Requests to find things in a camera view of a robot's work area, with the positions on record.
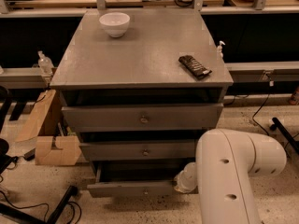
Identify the white ceramic bowl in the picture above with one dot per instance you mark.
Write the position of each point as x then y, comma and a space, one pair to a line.
115, 24

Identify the grey middle drawer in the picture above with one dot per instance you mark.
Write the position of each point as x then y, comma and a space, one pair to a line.
138, 150

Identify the dark snack bar wrapper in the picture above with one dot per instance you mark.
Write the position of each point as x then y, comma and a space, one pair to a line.
196, 68

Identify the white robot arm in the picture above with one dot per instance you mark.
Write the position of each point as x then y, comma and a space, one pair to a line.
225, 160

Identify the clear sanitizer bottle left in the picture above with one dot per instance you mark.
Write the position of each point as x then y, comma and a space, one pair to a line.
45, 63

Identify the grey drawer cabinet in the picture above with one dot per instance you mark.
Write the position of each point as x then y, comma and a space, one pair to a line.
141, 68

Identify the black stand leg left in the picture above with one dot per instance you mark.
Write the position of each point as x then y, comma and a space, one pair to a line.
16, 214

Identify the grey top drawer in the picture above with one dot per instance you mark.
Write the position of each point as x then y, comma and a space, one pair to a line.
125, 118

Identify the white pump bottle right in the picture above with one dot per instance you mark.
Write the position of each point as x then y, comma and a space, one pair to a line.
220, 47

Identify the black stand leg right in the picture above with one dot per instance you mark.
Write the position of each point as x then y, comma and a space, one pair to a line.
278, 125

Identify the grey bottom drawer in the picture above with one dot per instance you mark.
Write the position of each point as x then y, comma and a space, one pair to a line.
136, 178

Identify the wooden workbench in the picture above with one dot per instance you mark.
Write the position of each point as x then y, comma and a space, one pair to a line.
208, 6

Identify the cardboard box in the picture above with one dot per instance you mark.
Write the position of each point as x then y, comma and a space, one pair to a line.
42, 127

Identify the black stand leg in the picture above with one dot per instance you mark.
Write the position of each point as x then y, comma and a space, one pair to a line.
278, 125
16, 214

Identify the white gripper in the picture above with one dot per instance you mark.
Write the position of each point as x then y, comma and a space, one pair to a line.
189, 177

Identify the grey drawer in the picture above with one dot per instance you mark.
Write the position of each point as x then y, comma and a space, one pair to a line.
138, 150
136, 178
125, 118

